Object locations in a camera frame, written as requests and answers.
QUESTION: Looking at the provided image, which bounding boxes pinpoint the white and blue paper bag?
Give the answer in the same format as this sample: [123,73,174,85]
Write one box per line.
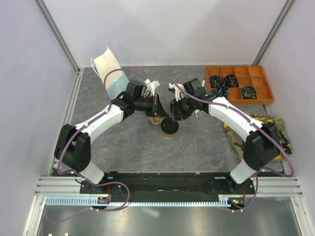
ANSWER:
[90,47,129,100]

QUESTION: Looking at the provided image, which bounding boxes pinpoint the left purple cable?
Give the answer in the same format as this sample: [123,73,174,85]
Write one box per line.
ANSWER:
[44,68,148,223]

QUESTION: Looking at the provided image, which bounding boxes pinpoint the blue striped rolled tie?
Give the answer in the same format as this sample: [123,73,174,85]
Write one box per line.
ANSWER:
[216,85,229,98]

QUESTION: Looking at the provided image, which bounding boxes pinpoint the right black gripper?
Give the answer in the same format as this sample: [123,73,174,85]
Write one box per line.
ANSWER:
[171,95,196,122]

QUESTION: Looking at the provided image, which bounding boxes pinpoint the green yellow rolled tie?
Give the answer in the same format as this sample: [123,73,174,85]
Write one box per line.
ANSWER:
[240,86,257,99]

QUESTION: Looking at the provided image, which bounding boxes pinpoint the black plastic cup lid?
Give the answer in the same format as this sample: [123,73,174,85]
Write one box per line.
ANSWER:
[161,118,179,135]

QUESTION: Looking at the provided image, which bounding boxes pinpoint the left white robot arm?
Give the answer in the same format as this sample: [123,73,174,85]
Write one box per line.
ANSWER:
[54,80,169,193]

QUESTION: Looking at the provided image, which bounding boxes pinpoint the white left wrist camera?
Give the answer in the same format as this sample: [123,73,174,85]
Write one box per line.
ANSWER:
[144,79,160,96]

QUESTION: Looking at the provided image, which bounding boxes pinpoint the black brown rolled tie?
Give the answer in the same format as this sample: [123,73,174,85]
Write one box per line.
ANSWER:
[225,74,239,88]

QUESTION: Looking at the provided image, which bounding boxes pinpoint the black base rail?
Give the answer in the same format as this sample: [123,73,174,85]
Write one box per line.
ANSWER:
[80,172,254,202]

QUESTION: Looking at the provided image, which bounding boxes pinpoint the slotted cable duct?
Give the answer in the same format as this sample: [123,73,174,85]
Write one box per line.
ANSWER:
[46,196,236,207]

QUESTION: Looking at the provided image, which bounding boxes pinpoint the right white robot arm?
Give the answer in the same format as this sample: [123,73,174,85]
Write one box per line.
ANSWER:
[169,78,281,194]

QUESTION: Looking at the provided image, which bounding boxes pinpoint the brown cardboard cup carrier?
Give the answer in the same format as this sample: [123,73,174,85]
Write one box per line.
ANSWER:
[149,117,164,125]

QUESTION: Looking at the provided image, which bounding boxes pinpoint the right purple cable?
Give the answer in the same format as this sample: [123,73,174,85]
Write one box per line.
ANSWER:
[169,82,295,212]

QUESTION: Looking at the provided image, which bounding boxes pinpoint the dark blue rolled tie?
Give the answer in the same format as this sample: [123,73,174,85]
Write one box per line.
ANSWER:
[210,75,225,88]

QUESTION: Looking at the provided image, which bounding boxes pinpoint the orange compartment tray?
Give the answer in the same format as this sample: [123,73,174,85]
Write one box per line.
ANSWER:
[205,65,274,105]

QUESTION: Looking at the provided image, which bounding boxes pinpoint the brown paper coffee cup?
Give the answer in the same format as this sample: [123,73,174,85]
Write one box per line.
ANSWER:
[164,132,176,139]

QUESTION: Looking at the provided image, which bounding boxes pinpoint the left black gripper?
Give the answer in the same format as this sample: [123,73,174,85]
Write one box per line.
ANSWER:
[134,94,169,118]

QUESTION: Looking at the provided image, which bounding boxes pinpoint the purple cable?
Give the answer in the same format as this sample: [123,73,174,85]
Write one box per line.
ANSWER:
[44,68,148,223]
[169,82,295,212]

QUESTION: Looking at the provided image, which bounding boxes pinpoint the camouflage folded cloth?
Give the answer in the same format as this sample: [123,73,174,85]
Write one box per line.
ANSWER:
[223,114,292,160]

